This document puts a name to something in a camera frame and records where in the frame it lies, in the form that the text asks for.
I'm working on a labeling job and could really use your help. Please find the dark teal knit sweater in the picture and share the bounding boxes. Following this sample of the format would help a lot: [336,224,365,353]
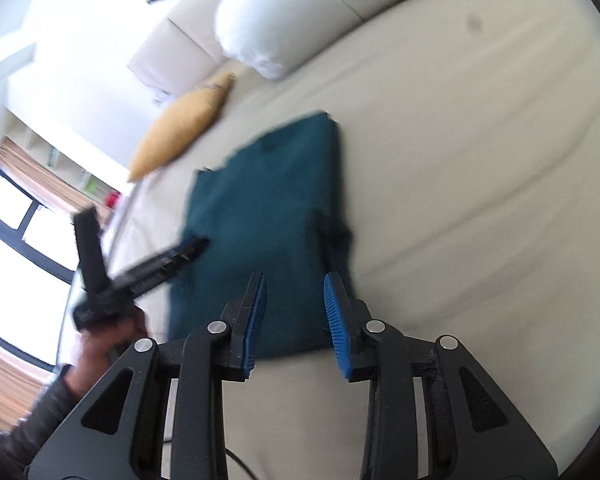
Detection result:
[167,112,356,361]

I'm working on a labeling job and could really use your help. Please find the yellow cushion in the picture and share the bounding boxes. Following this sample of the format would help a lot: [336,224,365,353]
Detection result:
[126,71,237,183]

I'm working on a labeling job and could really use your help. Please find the tan curtain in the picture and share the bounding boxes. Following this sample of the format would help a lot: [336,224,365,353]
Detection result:
[0,340,56,426]
[0,140,116,216]

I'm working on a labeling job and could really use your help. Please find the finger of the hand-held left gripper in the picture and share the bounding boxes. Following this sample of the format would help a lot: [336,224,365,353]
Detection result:
[107,236,210,301]
[74,208,108,293]

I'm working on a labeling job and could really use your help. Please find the black cable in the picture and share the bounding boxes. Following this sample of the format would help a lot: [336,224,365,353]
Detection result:
[162,439,255,480]

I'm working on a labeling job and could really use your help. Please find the black framed window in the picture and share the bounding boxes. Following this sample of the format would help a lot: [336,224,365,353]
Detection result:
[0,170,111,366]

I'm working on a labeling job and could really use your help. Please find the person's left hand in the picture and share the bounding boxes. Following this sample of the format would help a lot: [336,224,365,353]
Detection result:
[65,307,148,396]

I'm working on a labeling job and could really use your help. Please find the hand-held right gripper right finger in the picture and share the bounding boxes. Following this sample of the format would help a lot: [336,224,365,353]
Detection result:
[322,272,561,480]

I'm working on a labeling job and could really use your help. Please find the beige padded headboard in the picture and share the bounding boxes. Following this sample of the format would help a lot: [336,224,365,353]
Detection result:
[126,0,231,96]

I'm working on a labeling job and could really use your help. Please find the person's left forearm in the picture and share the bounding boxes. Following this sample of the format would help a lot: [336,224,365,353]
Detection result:
[0,365,81,466]

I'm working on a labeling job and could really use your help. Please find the white wall shelf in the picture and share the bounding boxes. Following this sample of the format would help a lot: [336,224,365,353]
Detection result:
[5,110,131,221]

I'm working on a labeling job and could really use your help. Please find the bed with beige sheet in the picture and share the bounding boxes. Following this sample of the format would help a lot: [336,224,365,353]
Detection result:
[55,0,600,480]

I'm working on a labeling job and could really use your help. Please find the large white pillow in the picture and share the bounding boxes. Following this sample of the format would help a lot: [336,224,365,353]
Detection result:
[214,0,476,81]

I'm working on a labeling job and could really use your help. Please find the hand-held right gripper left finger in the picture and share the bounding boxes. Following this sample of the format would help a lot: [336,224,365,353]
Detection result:
[27,272,268,480]

